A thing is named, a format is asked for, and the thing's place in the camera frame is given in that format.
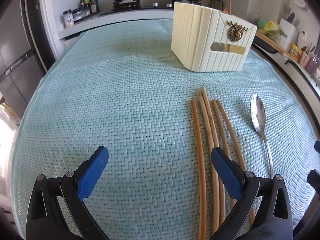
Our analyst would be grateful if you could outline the yellow cup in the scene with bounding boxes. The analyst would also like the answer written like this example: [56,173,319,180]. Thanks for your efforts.
[289,43,303,61]

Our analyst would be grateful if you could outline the bag of yellow green sponges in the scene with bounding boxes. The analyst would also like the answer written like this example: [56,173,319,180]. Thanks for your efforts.
[255,18,288,42]

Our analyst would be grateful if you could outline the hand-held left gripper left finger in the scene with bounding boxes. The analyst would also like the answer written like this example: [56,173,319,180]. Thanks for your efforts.
[26,146,109,240]

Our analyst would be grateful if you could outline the white knife block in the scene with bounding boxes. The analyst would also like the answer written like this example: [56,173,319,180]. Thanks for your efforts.
[278,4,300,52]

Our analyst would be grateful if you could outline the black gas cooktop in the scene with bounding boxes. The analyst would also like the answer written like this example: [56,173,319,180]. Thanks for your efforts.
[100,0,176,17]

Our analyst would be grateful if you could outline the wooden cutting board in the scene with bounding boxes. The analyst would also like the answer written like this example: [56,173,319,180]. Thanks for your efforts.
[254,30,293,58]

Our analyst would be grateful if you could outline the cream ribbed utensil box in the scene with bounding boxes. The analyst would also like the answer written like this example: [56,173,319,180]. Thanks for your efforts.
[171,2,258,73]

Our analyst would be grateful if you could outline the pink cup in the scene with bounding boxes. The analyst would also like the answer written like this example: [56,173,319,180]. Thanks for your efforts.
[300,51,311,67]

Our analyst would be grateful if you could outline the purple soap bottle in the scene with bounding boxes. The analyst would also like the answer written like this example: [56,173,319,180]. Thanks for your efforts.
[306,54,320,73]

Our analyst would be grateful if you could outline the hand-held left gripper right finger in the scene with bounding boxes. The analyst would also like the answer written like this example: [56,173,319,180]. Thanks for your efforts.
[211,147,294,240]

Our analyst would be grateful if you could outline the dark condiment bottles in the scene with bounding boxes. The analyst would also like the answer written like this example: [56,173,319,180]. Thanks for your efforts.
[79,0,100,16]

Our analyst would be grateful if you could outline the teal woven table mat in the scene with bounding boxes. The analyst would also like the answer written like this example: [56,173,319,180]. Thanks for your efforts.
[9,19,320,240]

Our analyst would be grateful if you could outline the grey refrigerator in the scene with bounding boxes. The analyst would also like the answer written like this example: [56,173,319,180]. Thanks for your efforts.
[0,0,48,117]

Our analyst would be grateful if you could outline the dark glass jug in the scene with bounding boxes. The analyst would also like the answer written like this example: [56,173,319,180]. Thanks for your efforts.
[210,0,224,11]

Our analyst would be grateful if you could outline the long steel spoon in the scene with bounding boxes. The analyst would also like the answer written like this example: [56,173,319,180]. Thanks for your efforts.
[250,94,274,178]

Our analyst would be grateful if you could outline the white spice jar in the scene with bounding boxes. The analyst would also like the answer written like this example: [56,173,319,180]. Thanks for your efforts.
[62,9,75,29]

